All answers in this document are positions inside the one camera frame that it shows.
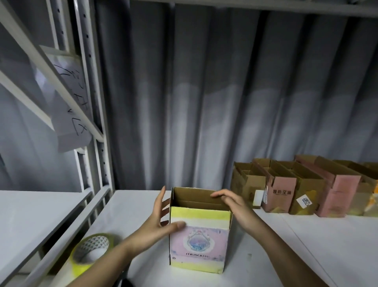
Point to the small brown labelled carton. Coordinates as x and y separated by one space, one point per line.
363 198

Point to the pink lettered cardboard box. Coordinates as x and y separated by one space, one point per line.
336 192
277 192

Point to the pink and yellow printed box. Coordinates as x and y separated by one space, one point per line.
201 242

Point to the brown box with 7020 sticker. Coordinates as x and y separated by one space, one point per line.
307 192

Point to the white metal shelf rack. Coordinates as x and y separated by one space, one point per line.
94 118

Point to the brown box with white label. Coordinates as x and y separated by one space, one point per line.
245 183

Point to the handwritten paper sheet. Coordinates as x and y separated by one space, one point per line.
74 127
71 80

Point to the person's right forearm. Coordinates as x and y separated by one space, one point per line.
289 257

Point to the person's left hand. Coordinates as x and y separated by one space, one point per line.
150 227

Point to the person's right hand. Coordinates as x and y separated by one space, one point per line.
242 213

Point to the yellow tape roll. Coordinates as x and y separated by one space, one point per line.
88 251

